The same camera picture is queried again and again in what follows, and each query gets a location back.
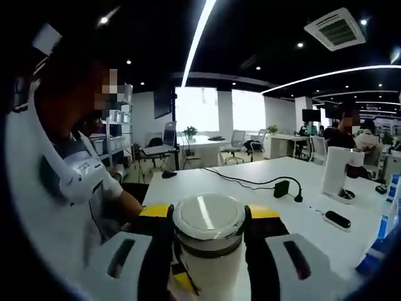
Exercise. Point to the white water cup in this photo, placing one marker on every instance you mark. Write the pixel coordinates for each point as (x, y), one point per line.
(213, 276)

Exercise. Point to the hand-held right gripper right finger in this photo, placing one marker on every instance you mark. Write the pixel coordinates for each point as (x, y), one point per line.
(260, 251)

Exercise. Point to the large black wall screen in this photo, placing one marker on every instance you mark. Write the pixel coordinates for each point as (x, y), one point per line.
(163, 105)

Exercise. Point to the small blue and white box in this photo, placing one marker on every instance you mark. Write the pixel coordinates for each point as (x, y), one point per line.
(393, 188)

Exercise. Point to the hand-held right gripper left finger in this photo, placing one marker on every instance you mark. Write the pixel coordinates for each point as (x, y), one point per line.
(150, 251)

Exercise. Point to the black backpack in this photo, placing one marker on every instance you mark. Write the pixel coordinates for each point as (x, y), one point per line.
(252, 146)

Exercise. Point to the white chest-worn device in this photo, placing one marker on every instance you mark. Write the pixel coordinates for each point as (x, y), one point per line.
(50, 175)

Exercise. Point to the black chair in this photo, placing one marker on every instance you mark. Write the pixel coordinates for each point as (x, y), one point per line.
(134, 191)

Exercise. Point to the white desktop water dispenser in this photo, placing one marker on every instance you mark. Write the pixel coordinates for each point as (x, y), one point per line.
(333, 172)

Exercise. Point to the white shelf rack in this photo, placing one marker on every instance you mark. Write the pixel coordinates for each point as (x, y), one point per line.
(116, 125)

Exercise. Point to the black computer mouse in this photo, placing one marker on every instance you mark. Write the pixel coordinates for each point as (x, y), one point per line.
(169, 174)

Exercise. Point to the small green potted plant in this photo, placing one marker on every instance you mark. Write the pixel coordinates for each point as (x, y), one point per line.
(190, 131)

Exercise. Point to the white ceiling air conditioner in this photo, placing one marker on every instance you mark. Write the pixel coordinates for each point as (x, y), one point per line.
(335, 29)

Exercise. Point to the white office chair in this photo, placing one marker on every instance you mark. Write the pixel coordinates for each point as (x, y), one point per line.
(319, 149)
(238, 138)

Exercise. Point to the blue and white tissue bundle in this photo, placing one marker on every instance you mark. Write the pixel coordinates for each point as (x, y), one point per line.
(376, 251)

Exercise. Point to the white desk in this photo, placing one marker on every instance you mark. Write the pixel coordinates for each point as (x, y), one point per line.
(203, 153)
(279, 147)

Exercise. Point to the black and white oblong device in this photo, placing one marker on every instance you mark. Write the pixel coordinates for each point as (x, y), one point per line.
(337, 220)

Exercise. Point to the curved ceiling light strip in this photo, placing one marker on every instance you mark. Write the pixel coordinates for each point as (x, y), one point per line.
(197, 40)
(329, 74)

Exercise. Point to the white brown-banded cup lid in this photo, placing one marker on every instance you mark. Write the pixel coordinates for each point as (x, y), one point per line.
(208, 216)

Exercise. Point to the black monitor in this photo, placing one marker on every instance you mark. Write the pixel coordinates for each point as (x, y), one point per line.
(331, 109)
(311, 115)

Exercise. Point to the black power adapter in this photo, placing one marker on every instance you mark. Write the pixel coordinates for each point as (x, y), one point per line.
(281, 189)

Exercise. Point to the white table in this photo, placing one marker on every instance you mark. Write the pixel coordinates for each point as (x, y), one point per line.
(313, 244)

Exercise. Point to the open grey laptop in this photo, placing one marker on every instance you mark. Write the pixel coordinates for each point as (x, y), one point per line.
(169, 135)

